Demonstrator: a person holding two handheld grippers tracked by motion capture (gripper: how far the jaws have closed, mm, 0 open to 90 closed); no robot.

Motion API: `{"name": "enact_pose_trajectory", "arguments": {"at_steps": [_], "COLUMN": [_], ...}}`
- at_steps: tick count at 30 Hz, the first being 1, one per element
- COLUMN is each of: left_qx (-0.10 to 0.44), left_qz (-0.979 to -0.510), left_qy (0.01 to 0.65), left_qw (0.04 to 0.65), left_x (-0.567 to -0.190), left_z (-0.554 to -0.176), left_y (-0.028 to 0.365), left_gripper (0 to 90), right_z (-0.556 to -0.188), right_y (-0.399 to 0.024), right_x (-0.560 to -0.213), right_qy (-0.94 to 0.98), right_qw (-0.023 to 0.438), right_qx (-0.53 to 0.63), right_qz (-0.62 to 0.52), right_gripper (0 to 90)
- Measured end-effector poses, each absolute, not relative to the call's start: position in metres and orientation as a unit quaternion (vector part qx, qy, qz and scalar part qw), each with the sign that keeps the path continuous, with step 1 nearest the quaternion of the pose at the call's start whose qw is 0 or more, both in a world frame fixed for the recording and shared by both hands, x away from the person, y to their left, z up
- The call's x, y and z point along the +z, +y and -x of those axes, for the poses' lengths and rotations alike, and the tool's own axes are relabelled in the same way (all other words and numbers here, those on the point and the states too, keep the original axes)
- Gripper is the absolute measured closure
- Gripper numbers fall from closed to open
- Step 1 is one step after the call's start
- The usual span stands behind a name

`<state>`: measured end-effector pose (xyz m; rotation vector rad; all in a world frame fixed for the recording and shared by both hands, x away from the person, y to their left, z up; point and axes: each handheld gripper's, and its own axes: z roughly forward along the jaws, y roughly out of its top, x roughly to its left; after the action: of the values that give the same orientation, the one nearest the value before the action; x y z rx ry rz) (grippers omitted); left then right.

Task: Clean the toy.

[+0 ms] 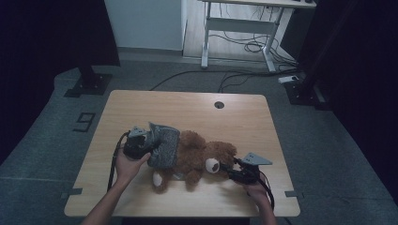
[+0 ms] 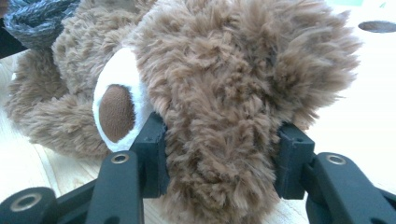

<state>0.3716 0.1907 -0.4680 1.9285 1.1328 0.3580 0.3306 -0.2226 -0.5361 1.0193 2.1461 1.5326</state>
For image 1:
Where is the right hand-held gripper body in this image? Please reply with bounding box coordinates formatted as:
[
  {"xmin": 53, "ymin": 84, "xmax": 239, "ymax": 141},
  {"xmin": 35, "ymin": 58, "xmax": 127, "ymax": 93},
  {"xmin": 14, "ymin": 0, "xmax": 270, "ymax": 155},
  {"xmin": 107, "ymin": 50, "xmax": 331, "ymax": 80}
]
[{"xmin": 229, "ymin": 152, "xmax": 273, "ymax": 186}]

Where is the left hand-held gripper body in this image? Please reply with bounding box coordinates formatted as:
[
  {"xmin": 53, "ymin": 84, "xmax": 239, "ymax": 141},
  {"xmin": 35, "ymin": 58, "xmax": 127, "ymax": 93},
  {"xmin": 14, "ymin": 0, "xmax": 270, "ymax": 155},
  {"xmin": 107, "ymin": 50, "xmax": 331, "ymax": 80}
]
[{"xmin": 122, "ymin": 126, "xmax": 155, "ymax": 161}]

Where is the grey knitted doll sweater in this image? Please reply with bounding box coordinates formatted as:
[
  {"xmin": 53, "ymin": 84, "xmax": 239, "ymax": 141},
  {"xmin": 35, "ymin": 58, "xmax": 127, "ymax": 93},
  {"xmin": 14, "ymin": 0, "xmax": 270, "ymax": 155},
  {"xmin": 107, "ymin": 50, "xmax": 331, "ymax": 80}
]
[{"xmin": 145, "ymin": 121, "xmax": 182, "ymax": 170}]

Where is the brown teddy bear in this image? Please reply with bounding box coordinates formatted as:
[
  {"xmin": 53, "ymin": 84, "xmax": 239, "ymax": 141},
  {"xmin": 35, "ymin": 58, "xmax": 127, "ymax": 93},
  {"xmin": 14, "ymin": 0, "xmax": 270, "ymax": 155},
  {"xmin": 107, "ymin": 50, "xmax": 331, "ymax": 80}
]
[{"xmin": 151, "ymin": 128, "xmax": 238, "ymax": 194}]

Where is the person's right hand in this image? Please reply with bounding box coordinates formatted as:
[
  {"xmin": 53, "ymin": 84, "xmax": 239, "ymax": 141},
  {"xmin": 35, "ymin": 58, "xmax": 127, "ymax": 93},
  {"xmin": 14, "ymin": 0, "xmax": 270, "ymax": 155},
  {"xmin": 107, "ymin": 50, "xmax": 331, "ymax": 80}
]
[{"xmin": 241, "ymin": 172, "xmax": 270, "ymax": 204}]

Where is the person's left hand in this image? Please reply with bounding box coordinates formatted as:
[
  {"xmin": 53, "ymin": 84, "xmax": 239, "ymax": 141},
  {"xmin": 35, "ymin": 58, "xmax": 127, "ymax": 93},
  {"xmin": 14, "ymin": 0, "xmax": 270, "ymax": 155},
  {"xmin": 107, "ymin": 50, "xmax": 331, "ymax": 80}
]
[{"xmin": 115, "ymin": 151, "xmax": 152, "ymax": 186}]

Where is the grey tape strip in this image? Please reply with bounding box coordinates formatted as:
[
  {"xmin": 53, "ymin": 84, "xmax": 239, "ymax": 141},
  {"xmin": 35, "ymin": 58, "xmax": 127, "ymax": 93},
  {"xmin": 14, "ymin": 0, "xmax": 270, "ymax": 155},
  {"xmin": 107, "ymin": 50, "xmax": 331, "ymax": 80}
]
[
  {"xmin": 283, "ymin": 189, "xmax": 305, "ymax": 199},
  {"xmin": 60, "ymin": 187, "xmax": 84, "ymax": 200}
]

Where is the black tape floor mark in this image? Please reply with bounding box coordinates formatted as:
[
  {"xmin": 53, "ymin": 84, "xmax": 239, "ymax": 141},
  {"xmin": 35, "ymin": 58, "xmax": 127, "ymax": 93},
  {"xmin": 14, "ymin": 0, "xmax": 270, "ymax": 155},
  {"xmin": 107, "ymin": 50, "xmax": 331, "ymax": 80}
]
[{"xmin": 72, "ymin": 112, "xmax": 97, "ymax": 133}]

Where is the white power strip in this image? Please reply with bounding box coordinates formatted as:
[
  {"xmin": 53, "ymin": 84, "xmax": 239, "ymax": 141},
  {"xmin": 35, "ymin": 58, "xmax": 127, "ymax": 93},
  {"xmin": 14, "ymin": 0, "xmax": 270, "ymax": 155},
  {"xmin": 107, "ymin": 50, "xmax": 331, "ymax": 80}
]
[{"xmin": 277, "ymin": 75, "xmax": 300, "ymax": 85}]

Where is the dark curtain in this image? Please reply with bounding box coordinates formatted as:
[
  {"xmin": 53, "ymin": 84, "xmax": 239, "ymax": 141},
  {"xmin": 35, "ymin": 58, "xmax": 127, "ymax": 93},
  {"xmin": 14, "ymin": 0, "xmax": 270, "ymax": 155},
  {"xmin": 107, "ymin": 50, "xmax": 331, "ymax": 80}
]
[
  {"xmin": 0, "ymin": 0, "xmax": 121, "ymax": 165},
  {"xmin": 280, "ymin": 0, "xmax": 398, "ymax": 210}
]

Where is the left hand-held gripper black cable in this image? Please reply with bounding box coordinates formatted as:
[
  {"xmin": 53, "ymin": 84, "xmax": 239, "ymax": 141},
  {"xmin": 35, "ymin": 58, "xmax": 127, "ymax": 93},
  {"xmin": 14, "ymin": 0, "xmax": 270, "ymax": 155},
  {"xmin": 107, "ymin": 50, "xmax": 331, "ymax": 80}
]
[{"xmin": 106, "ymin": 130, "xmax": 131, "ymax": 193}]

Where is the hand-held gripper black cable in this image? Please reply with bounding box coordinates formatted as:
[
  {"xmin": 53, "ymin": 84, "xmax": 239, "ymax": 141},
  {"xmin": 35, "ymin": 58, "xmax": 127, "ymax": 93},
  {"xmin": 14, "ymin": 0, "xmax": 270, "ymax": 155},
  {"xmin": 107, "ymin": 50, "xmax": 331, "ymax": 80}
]
[
  {"xmin": 257, "ymin": 170, "xmax": 276, "ymax": 211},
  {"xmin": 106, "ymin": 130, "xmax": 131, "ymax": 193}
]

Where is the right hand-held gripper black cable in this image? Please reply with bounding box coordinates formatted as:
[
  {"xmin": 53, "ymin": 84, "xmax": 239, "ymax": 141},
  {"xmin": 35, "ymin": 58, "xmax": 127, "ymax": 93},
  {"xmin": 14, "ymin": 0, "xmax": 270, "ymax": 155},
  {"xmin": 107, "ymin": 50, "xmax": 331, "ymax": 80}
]
[{"xmin": 257, "ymin": 170, "xmax": 276, "ymax": 211}]

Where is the black stand base plate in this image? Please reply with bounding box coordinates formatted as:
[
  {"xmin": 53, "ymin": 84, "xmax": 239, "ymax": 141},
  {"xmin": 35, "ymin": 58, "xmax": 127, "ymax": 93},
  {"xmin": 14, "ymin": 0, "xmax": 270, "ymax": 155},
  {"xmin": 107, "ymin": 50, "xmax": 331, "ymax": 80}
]
[
  {"xmin": 63, "ymin": 65, "xmax": 114, "ymax": 98},
  {"xmin": 283, "ymin": 77, "xmax": 333, "ymax": 111}
]

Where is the long black floor cable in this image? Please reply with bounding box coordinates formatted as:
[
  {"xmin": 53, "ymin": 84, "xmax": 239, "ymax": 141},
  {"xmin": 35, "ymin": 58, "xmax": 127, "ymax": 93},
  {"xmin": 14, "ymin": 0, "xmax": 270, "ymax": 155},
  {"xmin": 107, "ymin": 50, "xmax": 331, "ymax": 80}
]
[{"xmin": 148, "ymin": 68, "xmax": 299, "ymax": 94}]

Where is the tangle of black cables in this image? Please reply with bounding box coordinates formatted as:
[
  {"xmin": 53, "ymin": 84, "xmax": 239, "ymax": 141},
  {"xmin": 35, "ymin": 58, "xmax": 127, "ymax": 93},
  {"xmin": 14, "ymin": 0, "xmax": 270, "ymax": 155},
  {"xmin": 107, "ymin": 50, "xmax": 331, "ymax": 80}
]
[{"xmin": 208, "ymin": 3, "xmax": 299, "ymax": 68}]

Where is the white metal desk frame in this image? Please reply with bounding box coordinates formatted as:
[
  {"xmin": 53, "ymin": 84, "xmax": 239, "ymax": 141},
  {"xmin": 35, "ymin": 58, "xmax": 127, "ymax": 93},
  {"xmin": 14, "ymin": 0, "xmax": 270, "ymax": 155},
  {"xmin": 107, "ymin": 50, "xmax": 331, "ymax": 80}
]
[{"xmin": 200, "ymin": 0, "xmax": 317, "ymax": 73}]

